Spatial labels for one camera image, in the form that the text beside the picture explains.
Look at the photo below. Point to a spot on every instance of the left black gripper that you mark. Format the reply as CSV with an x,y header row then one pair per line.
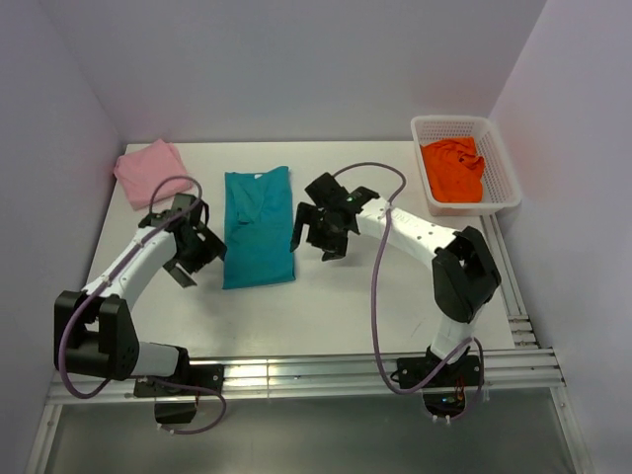
x,y
210,249

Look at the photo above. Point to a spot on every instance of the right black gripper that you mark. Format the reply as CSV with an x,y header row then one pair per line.
x,y
335,248

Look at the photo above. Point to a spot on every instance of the teal t-shirt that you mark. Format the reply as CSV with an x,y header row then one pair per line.
x,y
258,224

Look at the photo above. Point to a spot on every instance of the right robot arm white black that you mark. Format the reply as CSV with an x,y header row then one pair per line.
x,y
465,276

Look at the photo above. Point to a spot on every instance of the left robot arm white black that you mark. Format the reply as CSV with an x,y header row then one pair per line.
x,y
94,333

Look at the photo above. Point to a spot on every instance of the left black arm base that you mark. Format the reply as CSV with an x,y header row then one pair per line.
x,y
196,380

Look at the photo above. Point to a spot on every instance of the folded pink t-shirt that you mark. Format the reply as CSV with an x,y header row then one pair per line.
x,y
142,171

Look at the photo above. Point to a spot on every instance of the orange t-shirt in basket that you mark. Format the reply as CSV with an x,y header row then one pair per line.
x,y
455,170

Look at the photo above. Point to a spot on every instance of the white plastic basket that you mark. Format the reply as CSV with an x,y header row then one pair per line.
x,y
497,182

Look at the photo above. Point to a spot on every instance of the black box under rail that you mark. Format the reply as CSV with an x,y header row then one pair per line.
x,y
174,413

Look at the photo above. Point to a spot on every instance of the aluminium mounting rail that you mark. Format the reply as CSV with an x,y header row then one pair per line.
x,y
326,376

